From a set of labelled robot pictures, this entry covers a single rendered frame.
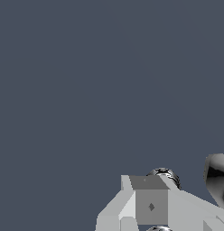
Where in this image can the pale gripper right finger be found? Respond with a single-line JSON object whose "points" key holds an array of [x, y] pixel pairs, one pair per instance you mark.
{"points": [[189, 210]]}

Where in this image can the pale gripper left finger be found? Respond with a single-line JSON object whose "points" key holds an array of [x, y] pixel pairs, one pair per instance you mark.
{"points": [[126, 210]]}

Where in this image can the chrome faucet spout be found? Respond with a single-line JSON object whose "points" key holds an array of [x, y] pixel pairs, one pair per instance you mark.
{"points": [[217, 177]]}

